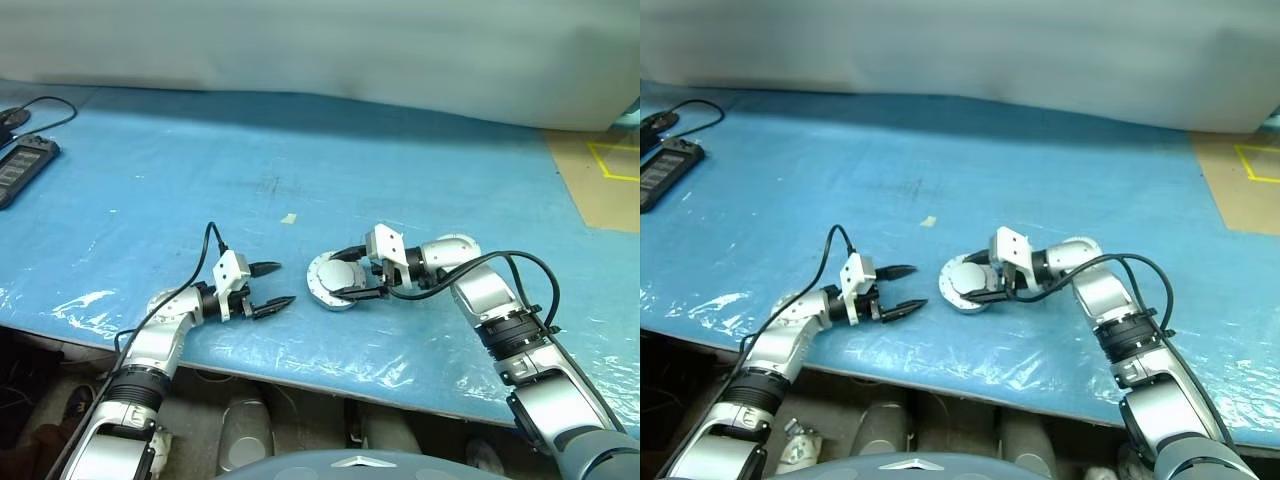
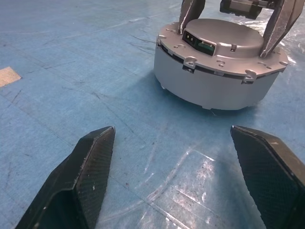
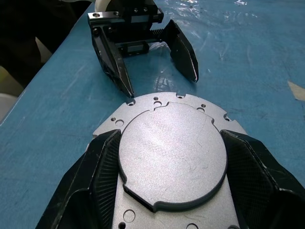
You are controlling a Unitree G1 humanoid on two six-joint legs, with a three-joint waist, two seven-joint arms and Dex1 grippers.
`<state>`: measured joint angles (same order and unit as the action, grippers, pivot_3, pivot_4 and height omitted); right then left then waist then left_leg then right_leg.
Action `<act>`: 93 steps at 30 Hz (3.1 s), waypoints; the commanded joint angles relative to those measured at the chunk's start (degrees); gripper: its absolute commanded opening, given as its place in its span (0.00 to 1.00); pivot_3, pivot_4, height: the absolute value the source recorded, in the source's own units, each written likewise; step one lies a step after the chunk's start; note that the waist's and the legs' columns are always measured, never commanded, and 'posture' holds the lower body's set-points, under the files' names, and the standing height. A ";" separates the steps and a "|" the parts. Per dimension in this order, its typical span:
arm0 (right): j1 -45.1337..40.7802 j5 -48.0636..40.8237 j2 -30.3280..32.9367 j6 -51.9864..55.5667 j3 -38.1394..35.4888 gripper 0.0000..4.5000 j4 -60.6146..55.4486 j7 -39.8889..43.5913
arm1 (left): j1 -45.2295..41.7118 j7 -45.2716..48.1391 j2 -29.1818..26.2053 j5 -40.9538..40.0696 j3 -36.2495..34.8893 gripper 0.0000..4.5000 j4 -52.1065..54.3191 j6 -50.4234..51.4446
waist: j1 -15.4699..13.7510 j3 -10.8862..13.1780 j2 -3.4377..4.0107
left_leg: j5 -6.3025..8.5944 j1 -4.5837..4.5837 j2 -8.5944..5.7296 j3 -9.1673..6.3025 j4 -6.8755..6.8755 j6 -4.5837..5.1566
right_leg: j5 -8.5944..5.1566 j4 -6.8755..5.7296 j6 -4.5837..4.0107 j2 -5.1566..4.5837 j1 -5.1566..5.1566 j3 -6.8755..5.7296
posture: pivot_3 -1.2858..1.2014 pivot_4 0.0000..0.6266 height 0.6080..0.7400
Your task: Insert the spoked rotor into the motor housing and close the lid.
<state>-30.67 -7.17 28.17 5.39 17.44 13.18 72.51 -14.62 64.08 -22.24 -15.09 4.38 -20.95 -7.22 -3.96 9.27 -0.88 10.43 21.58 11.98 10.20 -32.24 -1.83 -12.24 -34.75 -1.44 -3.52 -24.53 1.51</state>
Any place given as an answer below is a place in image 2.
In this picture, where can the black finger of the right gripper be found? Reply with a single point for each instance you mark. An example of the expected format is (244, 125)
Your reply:
(283, 21)
(190, 12)

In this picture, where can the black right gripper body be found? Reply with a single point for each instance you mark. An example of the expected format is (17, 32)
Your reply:
(240, 9)

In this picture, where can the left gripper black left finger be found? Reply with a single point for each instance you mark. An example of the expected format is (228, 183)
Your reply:
(76, 186)

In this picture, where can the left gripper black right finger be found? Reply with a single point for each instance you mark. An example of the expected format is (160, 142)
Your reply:
(271, 181)

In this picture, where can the grey motor housing lid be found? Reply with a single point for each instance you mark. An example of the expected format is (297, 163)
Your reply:
(226, 33)

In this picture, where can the grey round motor housing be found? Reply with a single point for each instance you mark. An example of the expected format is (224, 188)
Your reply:
(202, 90)

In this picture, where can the blue table cover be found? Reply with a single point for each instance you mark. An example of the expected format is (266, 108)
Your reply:
(71, 95)

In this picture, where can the beige tape piece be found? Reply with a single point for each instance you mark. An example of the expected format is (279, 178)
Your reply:
(8, 76)

